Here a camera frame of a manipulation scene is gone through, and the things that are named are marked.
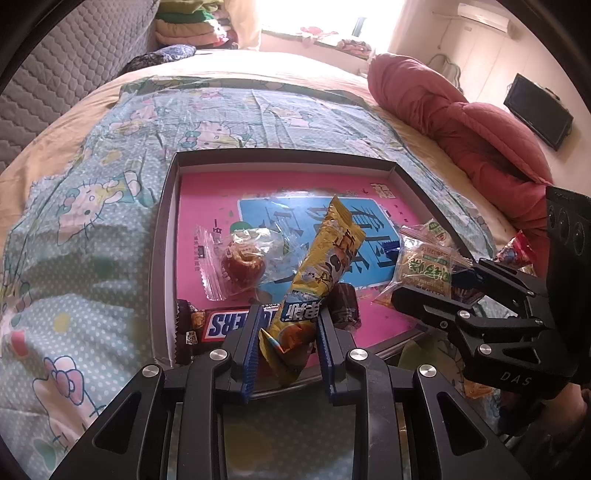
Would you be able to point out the black television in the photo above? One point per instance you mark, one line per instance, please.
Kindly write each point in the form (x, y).
(535, 110)

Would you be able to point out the pink quilt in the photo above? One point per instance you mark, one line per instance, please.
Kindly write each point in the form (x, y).
(438, 106)

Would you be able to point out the yellow snack bar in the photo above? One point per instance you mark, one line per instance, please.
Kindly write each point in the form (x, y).
(318, 263)

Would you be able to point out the red candy in clear wrapper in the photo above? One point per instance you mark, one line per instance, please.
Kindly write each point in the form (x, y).
(240, 270)

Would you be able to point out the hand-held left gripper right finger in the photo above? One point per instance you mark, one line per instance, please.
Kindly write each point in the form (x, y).
(325, 364)

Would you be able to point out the beige bed sheet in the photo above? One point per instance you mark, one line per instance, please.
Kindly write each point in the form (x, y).
(277, 62)

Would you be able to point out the stack of folded bedding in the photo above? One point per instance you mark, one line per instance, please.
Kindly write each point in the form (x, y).
(194, 25)

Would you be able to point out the grey quilted headboard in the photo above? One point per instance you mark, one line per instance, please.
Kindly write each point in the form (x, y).
(60, 60)

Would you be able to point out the person's right hand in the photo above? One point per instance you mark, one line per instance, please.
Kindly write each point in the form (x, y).
(572, 408)

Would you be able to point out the orange snack packet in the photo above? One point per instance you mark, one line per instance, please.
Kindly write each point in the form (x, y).
(480, 390)

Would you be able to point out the white air conditioner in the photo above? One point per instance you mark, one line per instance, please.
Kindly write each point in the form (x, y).
(485, 16)

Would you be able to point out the red toy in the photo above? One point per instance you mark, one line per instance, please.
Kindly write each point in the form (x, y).
(318, 31)

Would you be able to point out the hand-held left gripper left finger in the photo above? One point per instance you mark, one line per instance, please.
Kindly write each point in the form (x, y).
(251, 364)

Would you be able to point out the beige curtain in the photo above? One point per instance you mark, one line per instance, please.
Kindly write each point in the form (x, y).
(249, 23)

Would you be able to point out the dark brown candy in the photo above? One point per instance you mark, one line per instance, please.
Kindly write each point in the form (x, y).
(344, 304)

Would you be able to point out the pink book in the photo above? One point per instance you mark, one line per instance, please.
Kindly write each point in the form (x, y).
(207, 203)

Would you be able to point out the small brown candy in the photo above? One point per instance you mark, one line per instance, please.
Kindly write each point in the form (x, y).
(184, 318)

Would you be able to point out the grey cardboard box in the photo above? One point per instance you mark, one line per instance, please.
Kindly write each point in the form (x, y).
(161, 258)

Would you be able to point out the brown chocolate bar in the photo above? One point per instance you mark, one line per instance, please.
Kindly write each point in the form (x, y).
(226, 323)

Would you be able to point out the red snack packet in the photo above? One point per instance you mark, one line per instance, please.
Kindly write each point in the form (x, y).
(517, 251)

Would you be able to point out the printed blanket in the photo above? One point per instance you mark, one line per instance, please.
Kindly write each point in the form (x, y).
(92, 230)

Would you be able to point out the orange green cracker packet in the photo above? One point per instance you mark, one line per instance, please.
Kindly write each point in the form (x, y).
(434, 230)
(420, 270)

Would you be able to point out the dark patterned cloth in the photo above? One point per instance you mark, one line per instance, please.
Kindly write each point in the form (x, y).
(152, 57)

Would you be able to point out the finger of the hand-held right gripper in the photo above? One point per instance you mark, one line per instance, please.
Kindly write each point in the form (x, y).
(429, 307)
(503, 281)

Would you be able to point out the patterned cloth bundle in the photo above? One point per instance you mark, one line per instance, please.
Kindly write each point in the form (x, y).
(354, 47)

